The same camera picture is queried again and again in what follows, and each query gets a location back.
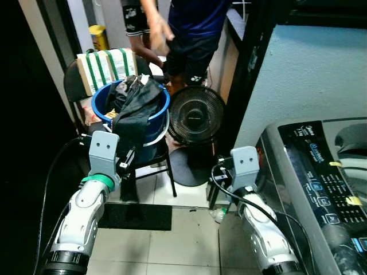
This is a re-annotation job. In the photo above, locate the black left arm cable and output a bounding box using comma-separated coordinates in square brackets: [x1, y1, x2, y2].
[33, 135, 91, 275]

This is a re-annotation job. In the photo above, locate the person in black patterned shorts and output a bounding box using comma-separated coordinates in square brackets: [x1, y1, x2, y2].
[120, 0, 166, 68]

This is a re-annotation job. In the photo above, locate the yellow can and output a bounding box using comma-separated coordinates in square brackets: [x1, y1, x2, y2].
[88, 25, 110, 52]

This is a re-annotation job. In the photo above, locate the person in blue shirt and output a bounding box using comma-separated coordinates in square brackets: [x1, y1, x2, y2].
[139, 0, 234, 96]

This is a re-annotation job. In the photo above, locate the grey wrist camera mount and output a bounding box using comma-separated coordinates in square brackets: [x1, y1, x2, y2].
[88, 131, 120, 179]
[230, 146, 260, 193]

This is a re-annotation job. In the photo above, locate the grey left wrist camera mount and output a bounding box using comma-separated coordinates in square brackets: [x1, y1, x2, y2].
[88, 131, 120, 179]

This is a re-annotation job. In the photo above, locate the clear plastic bottle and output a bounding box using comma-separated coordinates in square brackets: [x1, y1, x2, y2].
[209, 206, 231, 225]

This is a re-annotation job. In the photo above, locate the dark clothes bundle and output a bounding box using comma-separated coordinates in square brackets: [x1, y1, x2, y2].
[105, 74, 165, 154]

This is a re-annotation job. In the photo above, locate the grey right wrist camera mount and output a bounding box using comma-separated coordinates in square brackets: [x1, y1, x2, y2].
[230, 146, 260, 193]

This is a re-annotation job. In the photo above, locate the black metal chair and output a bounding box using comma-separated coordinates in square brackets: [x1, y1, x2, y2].
[63, 54, 178, 202]

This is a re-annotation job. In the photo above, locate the grey top load washing machine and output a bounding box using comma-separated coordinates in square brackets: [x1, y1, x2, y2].
[255, 117, 367, 275]

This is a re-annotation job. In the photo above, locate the black floor fan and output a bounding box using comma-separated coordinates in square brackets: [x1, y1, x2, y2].
[167, 85, 227, 187]

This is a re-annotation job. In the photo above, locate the white green striped package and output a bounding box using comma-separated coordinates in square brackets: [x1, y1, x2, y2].
[76, 48, 139, 97]

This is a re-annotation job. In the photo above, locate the blue plastic bucket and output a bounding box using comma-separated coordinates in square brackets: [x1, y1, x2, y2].
[91, 80, 171, 164]

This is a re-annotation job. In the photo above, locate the black floor mat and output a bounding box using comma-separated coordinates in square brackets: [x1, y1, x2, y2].
[97, 203, 173, 231]

